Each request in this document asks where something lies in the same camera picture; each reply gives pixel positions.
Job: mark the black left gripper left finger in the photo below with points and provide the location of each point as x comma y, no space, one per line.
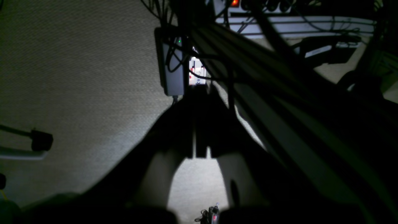
136,190

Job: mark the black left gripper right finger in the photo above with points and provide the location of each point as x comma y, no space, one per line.
259,189

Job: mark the black caster wheel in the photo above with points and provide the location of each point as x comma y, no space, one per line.
41,141

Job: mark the grey power adapter box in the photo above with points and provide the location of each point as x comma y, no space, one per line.
171,61

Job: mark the white power strip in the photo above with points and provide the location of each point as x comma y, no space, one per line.
291,26

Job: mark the dark table frame rails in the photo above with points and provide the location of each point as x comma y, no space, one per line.
341,144

